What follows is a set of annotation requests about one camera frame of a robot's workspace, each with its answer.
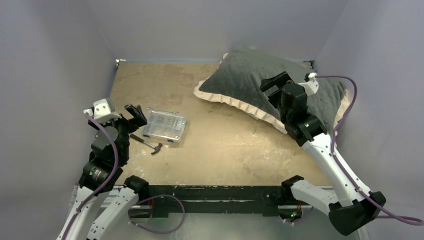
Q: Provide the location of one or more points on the black claw hammer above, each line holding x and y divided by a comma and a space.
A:
156, 148

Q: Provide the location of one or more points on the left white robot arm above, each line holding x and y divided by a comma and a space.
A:
109, 153

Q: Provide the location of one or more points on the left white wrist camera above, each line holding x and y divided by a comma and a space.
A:
103, 111

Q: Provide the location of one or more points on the clear plastic organizer box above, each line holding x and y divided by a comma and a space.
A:
164, 125

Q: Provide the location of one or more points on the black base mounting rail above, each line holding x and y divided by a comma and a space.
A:
265, 200

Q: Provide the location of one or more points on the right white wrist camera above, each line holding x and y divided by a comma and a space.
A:
310, 84

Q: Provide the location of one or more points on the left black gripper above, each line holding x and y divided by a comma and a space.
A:
139, 119

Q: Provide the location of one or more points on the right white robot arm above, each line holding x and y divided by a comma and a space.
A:
352, 204

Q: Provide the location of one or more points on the grey cream ruffled pillowcase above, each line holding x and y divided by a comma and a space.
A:
237, 80

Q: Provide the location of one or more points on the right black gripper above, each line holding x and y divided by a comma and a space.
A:
276, 88

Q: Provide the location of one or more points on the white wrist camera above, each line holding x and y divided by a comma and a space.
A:
103, 111
310, 84

